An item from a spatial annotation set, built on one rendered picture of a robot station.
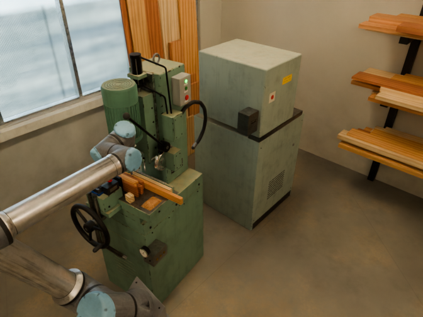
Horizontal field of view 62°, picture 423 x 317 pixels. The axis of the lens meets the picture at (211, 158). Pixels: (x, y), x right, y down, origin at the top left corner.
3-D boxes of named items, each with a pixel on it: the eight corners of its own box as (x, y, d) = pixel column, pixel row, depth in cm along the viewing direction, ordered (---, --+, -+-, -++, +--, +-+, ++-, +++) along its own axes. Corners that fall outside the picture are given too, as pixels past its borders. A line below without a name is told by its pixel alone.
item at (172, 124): (162, 138, 200) (160, 114, 192) (172, 131, 206) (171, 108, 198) (174, 142, 196) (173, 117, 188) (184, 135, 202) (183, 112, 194)
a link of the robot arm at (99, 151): (100, 155, 138) (122, 135, 144) (83, 150, 144) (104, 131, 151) (111, 172, 143) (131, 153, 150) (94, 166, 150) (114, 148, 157)
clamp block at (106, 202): (87, 203, 195) (84, 190, 190) (106, 190, 204) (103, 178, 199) (106, 213, 188) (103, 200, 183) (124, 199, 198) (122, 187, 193)
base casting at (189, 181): (90, 206, 216) (87, 195, 211) (153, 163, 256) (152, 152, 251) (145, 236, 196) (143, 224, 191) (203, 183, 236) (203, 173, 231)
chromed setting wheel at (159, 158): (153, 173, 204) (152, 156, 197) (167, 163, 212) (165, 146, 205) (157, 175, 202) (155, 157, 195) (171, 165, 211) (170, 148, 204)
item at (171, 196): (104, 169, 217) (102, 163, 215) (106, 167, 218) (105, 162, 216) (180, 205, 190) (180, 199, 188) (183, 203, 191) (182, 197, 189)
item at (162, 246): (143, 261, 203) (141, 251, 199) (157, 248, 212) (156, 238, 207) (154, 268, 199) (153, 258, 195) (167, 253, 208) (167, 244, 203)
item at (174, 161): (162, 166, 209) (161, 150, 202) (170, 161, 214) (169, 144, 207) (175, 172, 205) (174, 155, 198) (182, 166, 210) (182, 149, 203)
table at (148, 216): (62, 192, 207) (60, 184, 204) (102, 168, 228) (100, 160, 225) (138, 234, 180) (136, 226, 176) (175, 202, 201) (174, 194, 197)
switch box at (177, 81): (172, 104, 197) (170, 77, 189) (182, 98, 204) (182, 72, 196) (180, 107, 195) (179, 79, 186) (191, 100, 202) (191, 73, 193)
